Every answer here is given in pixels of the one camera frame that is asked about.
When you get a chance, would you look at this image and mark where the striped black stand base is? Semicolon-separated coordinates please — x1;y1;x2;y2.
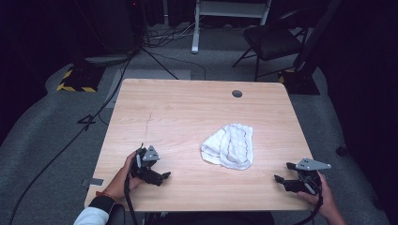
277;67;321;96
55;63;106;94

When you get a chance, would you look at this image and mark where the long black floor cable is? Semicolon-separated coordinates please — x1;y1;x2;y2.
8;52;136;225

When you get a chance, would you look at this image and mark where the thin black floor cable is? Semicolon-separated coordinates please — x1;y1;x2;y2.
140;46;207;81

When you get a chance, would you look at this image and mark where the person's right hand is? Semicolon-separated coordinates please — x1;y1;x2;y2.
297;181;338;220

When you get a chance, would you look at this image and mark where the left hand-held gripper cable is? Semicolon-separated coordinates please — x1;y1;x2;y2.
123;142;145;225

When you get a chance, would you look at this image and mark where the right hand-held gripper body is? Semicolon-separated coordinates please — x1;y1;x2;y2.
283;157;332;197

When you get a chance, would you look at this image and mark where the small black floor object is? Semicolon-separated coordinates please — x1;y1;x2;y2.
335;144;349;158

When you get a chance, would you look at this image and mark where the black rounded pad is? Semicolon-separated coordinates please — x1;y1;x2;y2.
107;202;127;225

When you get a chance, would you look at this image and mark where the black folding chair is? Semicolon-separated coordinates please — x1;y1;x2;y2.
231;8;310;83

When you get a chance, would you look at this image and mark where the black slanted stand pole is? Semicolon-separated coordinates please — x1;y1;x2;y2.
293;0;343;73

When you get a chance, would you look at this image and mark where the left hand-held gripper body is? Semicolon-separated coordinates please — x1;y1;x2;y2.
130;144;164;188

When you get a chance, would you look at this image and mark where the hand-held gripper cable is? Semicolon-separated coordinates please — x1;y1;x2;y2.
123;142;145;225
294;174;325;225

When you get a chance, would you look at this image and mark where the bundle of floor cables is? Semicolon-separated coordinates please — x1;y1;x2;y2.
143;21;205;49

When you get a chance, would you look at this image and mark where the person's dark lap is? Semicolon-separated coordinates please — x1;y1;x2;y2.
145;211;276;225

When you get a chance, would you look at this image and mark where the right hand-held gripper cable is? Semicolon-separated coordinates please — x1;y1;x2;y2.
294;174;325;225

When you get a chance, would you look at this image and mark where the grey tape piece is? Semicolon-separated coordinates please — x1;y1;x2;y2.
81;177;105;188

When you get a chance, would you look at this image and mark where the white towel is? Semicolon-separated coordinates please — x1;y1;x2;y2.
200;123;254;172

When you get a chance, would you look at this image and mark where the person's left hand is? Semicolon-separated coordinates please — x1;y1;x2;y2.
103;151;145;201

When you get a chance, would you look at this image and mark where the white desk frame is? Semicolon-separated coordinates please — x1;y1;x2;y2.
191;0;273;55

